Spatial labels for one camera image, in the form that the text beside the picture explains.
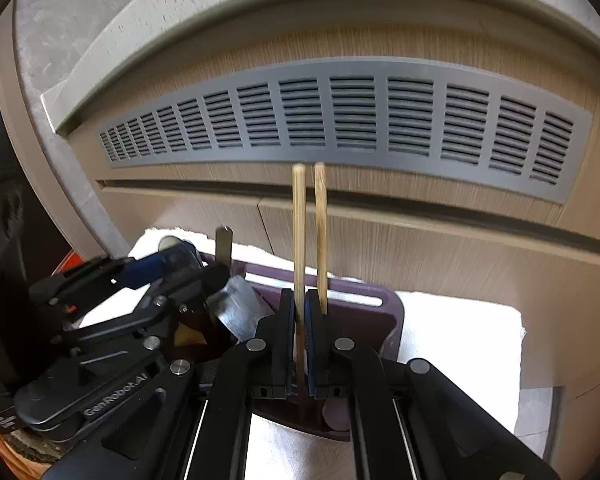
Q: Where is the wooden cabinet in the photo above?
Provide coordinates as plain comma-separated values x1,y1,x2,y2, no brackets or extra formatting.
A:
0,10,600,401

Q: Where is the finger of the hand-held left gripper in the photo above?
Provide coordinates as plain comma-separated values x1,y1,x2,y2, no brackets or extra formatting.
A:
111,244,204,287
16,264,232,429

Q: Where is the long grey vent grille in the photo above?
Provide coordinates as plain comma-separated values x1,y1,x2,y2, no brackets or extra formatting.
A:
98,57,593,206

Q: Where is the beige countertop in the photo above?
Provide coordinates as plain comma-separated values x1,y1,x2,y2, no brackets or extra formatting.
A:
40,0,600,133

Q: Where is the white cloth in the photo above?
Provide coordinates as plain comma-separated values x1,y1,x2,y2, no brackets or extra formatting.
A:
80,227,526,480

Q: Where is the wooden chopstick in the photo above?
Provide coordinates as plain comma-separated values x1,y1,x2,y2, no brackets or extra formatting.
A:
292,164,308,411
313,161,329,313

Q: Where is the grey flat utensil handle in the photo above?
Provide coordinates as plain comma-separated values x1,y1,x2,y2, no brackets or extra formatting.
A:
216,226,232,266

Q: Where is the metal shovel-shaped spoon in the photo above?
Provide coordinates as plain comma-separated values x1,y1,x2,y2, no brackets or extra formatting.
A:
207,275,272,342

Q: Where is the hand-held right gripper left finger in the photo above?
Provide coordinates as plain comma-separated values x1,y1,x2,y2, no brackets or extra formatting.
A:
44,290,298,480

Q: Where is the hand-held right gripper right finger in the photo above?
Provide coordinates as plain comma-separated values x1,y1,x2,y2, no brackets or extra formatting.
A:
304,288,562,480

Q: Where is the purple plastic utensil holder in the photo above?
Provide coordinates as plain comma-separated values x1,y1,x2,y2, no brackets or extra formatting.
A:
195,252,406,443

